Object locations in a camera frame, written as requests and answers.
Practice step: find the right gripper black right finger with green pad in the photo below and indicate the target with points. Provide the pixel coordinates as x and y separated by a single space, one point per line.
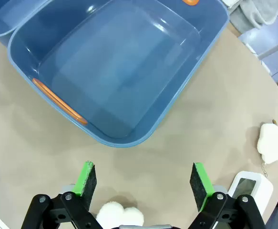
202 183

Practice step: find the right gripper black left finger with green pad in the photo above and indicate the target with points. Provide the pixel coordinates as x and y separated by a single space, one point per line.
84 181

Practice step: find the white digital clock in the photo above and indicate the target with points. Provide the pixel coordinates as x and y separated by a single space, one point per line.
262 184

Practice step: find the person in grey hoodie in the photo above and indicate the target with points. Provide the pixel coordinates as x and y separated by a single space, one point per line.
248 14

